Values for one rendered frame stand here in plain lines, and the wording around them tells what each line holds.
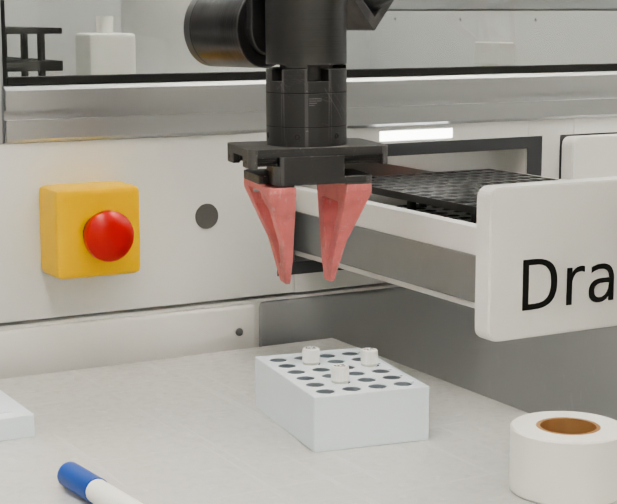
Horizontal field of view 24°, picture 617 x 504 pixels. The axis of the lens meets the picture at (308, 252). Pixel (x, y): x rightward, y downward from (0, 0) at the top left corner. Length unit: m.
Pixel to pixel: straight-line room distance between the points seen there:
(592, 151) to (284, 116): 0.52
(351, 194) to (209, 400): 0.20
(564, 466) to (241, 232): 0.49
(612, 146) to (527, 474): 0.64
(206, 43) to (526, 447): 0.39
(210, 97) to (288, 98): 0.24
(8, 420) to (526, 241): 0.38
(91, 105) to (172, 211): 0.12
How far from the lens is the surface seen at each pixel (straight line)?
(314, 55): 1.01
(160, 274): 1.25
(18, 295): 1.20
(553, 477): 0.88
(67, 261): 1.17
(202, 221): 1.26
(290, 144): 1.01
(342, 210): 1.02
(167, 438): 1.01
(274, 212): 1.01
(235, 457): 0.97
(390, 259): 1.16
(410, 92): 1.35
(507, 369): 1.46
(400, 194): 1.22
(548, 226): 1.05
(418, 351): 1.39
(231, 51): 1.05
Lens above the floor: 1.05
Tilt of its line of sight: 9 degrees down
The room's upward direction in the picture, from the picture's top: straight up
